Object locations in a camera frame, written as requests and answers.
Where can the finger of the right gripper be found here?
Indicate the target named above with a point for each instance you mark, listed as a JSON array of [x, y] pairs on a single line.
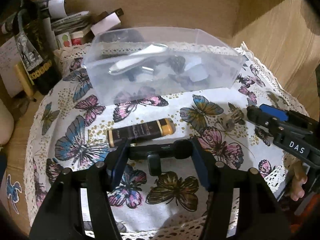
[[276, 112], [259, 118]]

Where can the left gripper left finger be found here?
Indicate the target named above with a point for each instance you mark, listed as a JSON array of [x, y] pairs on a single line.
[[60, 215]]

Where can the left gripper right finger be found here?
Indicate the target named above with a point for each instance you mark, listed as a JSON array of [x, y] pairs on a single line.
[[260, 216]]

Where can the white power adapter plug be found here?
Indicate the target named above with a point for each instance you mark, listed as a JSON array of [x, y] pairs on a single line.
[[197, 73]]

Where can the black gold cosmetic tube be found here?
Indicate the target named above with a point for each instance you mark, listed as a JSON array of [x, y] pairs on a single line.
[[140, 132]]

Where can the person's right hand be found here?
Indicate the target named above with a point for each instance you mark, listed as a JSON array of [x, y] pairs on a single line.
[[298, 175]]

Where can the yellow stick candle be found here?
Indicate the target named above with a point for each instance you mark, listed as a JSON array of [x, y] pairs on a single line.
[[25, 81]]

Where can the clear plastic storage box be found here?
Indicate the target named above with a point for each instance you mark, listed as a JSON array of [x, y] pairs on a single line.
[[159, 74]]

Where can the handwritten white note paper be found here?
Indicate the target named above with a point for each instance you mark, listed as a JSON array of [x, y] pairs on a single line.
[[9, 57]]

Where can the dark wine bottle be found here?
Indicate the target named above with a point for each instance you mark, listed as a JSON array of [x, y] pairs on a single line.
[[37, 58]]

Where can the small white cardboard box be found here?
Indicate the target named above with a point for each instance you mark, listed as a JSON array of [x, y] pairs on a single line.
[[110, 22]]

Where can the stack of books and papers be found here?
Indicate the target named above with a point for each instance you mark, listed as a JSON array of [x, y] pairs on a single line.
[[66, 30]]

